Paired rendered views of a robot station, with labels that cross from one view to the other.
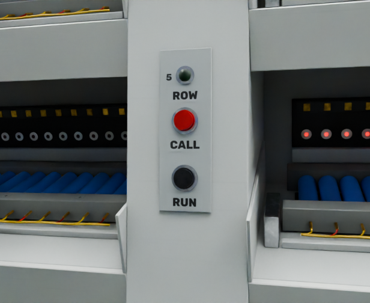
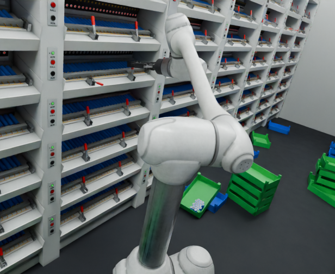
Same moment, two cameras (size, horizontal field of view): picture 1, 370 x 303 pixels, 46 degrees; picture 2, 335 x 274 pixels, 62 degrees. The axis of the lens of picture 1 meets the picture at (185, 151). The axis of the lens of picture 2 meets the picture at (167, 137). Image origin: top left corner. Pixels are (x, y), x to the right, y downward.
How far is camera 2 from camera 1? 157 cm
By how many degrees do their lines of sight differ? 73
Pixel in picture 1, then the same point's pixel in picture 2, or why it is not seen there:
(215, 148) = not seen: hidden behind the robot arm
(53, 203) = (136, 69)
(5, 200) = (129, 69)
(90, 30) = (156, 44)
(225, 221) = not seen: hidden behind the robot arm
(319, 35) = not seen: hidden behind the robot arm
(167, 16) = (164, 43)
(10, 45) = (147, 45)
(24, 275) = (144, 81)
